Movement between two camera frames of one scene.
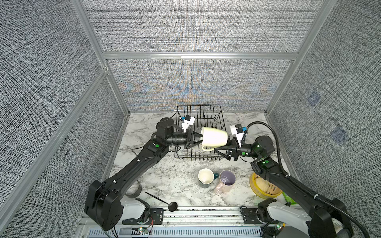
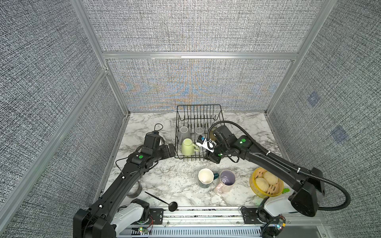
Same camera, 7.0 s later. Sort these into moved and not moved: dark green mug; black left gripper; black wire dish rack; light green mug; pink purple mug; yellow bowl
Moved: light green mug; black left gripper
Not moved: black wire dish rack; pink purple mug; dark green mug; yellow bowl
